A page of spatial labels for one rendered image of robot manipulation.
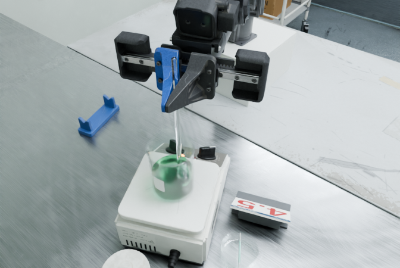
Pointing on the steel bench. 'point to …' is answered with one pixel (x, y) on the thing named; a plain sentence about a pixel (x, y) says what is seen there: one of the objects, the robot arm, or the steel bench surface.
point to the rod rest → (98, 117)
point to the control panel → (213, 159)
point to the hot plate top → (148, 210)
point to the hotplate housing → (184, 242)
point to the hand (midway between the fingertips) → (175, 90)
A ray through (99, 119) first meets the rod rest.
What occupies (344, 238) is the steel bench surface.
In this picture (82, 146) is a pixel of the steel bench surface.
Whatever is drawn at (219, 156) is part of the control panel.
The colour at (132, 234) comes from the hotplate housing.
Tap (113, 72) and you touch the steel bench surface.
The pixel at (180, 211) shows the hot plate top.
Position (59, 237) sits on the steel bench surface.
